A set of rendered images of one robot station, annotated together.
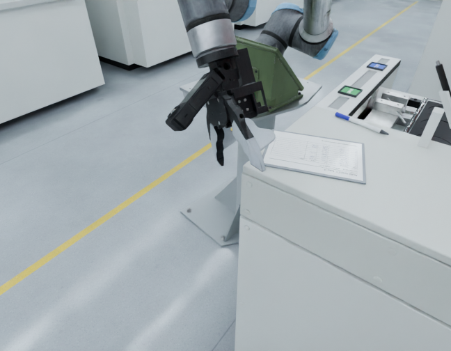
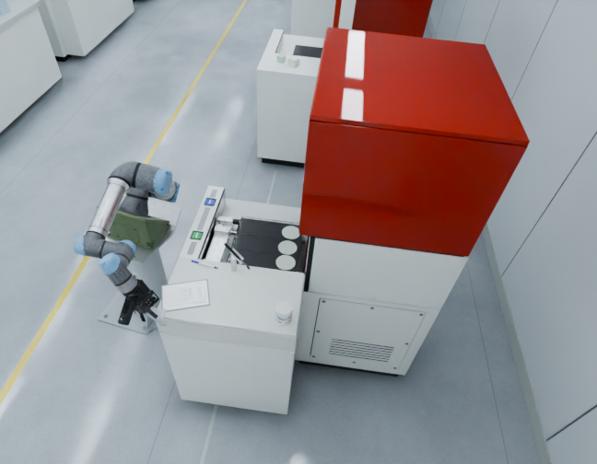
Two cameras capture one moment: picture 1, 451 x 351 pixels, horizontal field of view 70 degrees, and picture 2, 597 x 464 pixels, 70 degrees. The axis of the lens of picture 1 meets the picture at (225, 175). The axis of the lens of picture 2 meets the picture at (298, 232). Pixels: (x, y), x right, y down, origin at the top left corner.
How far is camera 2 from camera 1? 1.36 m
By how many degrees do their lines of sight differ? 26
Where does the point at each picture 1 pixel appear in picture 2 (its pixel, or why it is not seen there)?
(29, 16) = not seen: outside the picture
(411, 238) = (228, 325)
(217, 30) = (129, 284)
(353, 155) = (203, 289)
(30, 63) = not seen: outside the picture
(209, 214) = not seen: hidden behind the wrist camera
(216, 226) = (134, 320)
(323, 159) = (190, 297)
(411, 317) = (242, 348)
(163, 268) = (106, 371)
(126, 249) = (64, 371)
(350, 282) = (217, 344)
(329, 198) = (196, 319)
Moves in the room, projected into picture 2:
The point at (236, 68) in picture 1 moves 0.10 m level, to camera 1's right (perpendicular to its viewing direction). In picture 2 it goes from (140, 289) to (165, 280)
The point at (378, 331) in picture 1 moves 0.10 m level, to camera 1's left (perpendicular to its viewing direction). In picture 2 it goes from (237, 356) to (216, 366)
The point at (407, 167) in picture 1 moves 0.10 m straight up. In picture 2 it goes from (227, 287) to (226, 273)
